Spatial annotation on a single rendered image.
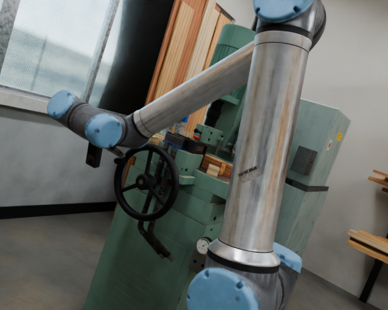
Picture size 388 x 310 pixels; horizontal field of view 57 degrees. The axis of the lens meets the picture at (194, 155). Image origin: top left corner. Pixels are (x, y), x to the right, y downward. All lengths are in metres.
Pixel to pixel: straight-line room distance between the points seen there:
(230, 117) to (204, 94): 0.71
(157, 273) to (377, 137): 2.67
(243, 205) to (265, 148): 0.12
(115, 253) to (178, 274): 0.33
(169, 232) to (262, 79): 0.93
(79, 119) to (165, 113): 0.23
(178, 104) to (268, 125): 0.35
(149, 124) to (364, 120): 2.93
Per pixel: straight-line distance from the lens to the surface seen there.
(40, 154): 2.69
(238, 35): 1.55
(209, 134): 1.54
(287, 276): 0.89
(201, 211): 1.42
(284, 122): 0.71
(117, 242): 1.67
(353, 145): 3.72
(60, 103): 1.06
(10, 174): 2.64
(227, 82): 0.93
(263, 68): 0.72
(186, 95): 0.97
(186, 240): 1.47
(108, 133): 0.98
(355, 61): 3.89
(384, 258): 3.22
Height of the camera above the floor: 1.12
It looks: 7 degrees down
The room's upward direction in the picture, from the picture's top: 19 degrees clockwise
